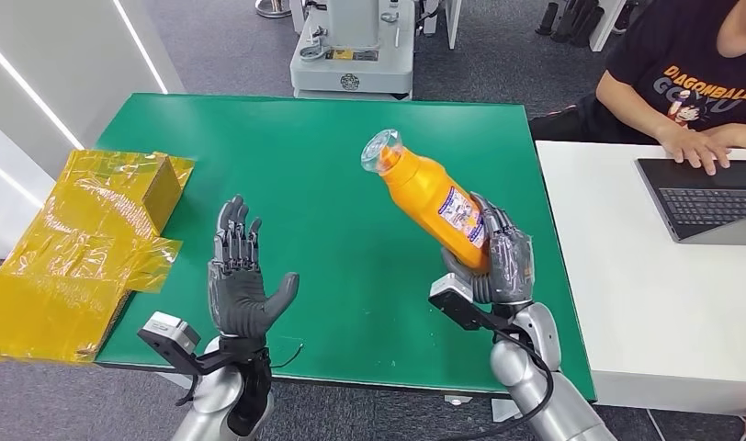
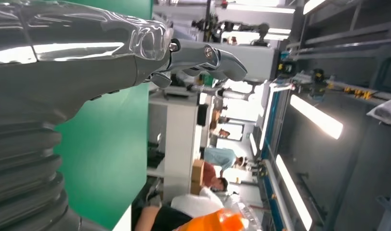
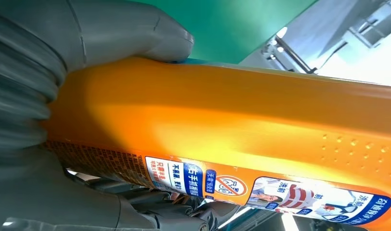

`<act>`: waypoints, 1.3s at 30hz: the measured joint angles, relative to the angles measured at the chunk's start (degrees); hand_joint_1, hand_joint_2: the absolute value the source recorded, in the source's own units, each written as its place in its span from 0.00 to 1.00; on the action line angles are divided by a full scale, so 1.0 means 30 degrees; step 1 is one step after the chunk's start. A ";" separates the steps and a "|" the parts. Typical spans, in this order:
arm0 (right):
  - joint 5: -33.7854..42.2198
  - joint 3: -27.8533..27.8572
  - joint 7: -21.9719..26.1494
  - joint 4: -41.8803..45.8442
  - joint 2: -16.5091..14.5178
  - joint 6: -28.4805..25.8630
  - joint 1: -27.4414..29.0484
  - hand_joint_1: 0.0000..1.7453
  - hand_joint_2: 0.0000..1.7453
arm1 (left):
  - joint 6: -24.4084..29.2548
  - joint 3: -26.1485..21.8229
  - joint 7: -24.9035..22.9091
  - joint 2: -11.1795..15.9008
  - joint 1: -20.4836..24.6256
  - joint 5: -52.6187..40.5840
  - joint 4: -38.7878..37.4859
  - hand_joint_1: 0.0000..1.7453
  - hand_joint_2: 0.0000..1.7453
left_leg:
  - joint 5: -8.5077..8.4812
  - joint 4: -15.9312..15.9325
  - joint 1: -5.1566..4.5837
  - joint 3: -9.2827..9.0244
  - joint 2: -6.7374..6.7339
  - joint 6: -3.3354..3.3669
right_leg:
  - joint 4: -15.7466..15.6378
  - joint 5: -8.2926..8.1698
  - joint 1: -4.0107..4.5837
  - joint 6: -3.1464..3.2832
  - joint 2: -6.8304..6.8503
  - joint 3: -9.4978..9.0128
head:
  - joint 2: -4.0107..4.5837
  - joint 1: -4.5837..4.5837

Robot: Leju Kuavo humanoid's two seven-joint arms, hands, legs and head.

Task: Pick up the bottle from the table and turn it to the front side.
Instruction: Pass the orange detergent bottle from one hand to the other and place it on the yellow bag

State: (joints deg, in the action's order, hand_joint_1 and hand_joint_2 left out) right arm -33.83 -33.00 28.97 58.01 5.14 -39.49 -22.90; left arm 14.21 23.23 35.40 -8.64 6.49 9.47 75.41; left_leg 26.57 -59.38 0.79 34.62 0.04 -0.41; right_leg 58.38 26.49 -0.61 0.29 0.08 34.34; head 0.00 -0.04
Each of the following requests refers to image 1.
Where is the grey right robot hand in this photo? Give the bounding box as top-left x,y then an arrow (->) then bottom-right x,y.
441,192 -> 537,306

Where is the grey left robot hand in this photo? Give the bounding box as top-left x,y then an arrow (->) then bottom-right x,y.
207,194 -> 301,339

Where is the person's right hand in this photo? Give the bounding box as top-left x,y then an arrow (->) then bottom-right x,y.
657,124 -> 732,177

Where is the orange detergent bottle clear cap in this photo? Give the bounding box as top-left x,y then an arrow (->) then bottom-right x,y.
359,128 -> 492,275

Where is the dark grey laptop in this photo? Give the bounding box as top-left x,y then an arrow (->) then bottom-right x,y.
634,156 -> 746,246

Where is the person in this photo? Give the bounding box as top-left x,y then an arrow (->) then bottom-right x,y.
527,0 -> 746,176

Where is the white side table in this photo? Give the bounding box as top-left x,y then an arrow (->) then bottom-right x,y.
534,140 -> 746,418

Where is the yellow film covered flattened carton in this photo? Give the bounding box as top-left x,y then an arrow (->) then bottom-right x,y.
0,149 -> 196,365

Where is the black equipment bundle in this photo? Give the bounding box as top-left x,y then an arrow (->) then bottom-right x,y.
534,0 -> 606,49

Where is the grey white lifting stand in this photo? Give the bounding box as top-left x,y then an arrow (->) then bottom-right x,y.
289,0 -> 418,100

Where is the silver round stand base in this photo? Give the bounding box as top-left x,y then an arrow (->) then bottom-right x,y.
255,0 -> 293,19

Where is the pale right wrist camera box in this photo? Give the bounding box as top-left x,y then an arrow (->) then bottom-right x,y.
428,274 -> 477,307

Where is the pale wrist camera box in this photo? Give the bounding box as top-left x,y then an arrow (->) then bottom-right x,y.
137,311 -> 202,367
428,274 -> 477,307

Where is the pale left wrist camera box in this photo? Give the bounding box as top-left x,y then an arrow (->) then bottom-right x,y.
137,311 -> 202,367

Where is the thin black cable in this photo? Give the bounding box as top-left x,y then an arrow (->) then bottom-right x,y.
269,342 -> 305,370

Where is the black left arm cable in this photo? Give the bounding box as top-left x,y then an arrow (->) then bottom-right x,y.
175,369 -> 201,408

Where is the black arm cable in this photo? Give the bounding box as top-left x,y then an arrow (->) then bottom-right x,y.
175,369 -> 201,408
446,316 -> 557,441

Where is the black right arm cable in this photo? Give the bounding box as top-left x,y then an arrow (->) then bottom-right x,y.
446,316 -> 557,441

